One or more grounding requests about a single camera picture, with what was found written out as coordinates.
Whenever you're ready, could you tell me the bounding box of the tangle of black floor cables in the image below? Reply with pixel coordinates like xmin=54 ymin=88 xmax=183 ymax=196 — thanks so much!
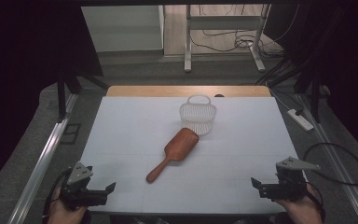
xmin=189 ymin=4 xmax=301 ymax=59

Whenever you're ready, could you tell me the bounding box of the wooden paddle hairbrush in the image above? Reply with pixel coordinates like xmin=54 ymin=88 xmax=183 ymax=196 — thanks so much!
xmin=145 ymin=127 xmax=200 ymax=184

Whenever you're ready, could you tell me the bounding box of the black curtain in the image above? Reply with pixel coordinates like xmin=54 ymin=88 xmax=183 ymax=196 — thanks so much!
xmin=0 ymin=3 xmax=104 ymax=197
xmin=262 ymin=3 xmax=358 ymax=157

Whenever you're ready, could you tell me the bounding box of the white power strip cable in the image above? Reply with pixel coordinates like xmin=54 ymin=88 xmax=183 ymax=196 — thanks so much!
xmin=265 ymin=81 xmax=293 ymax=112

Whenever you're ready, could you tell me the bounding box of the white cabinet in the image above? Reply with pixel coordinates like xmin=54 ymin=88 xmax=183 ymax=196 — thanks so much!
xmin=81 ymin=5 xmax=165 ymax=53

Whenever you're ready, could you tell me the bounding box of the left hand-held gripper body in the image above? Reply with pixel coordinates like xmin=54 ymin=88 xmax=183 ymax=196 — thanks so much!
xmin=59 ymin=161 xmax=108 ymax=209

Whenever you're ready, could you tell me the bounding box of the white table mat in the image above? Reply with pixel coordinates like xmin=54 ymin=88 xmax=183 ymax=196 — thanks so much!
xmin=79 ymin=96 xmax=309 ymax=216

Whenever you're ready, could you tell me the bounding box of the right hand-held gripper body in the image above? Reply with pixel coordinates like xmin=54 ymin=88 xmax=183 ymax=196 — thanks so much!
xmin=259 ymin=156 xmax=322 ymax=202

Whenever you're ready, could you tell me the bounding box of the white metal desk frame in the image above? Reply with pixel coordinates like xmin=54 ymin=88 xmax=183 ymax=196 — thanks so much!
xmin=184 ymin=4 xmax=271 ymax=73

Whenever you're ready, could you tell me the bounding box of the right hand-held gripper cable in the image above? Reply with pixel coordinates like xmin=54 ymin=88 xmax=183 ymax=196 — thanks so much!
xmin=304 ymin=181 xmax=326 ymax=220

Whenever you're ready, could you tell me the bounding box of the hand-held gripper cable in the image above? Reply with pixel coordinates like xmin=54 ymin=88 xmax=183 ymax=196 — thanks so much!
xmin=304 ymin=181 xmax=326 ymax=220
xmin=42 ymin=169 xmax=73 ymax=218

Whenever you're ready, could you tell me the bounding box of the white plastic basket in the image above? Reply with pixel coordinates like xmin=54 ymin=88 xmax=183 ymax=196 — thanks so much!
xmin=179 ymin=94 xmax=217 ymax=136

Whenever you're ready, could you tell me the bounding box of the person's right hand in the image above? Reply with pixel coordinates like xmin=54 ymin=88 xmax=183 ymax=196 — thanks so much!
xmin=274 ymin=189 xmax=324 ymax=224

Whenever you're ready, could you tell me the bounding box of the white power strip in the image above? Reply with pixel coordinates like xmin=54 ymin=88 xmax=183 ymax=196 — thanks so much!
xmin=287 ymin=108 xmax=315 ymax=133

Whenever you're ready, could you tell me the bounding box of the person's plaid clothing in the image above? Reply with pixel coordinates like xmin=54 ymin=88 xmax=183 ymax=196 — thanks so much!
xmin=130 ymin=215 xmax=172 ymax=224

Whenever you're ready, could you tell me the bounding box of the aluminium rail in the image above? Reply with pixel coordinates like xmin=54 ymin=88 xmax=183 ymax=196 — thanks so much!
xmin=7 ymin=92 xmax=78 ymax=224
xmin=295 ymin=92 xmax=358 ymax=224

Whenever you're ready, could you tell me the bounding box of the left hand-held gripper cable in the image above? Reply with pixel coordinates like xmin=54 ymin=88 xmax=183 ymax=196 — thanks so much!
xmin=42 ymin=169 xmax=73 ymax=218

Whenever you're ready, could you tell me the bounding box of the person's left hand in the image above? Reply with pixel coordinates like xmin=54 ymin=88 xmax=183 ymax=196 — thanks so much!
xmin=47 ymin=186 xmax=88 ymax=224

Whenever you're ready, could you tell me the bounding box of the black metal stand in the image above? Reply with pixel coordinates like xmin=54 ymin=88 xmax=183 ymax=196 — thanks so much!
xmin=255 ymin=59 xmax=324 ymax=123
xmin=57 ymin=69 xmax=110 ymax=123

